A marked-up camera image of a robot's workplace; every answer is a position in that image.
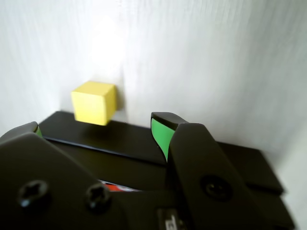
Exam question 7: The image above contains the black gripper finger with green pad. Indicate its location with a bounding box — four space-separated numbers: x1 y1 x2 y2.
0 121 127 230
151 111 277 230

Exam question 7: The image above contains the yellow wooden cube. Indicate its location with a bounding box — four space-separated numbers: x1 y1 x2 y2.
71 80 118 126

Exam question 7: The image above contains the black cardboard box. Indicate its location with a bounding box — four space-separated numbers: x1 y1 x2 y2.
37 111 296 230

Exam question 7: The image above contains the orange matchbox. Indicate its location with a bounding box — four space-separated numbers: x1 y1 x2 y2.
98 179 142 193

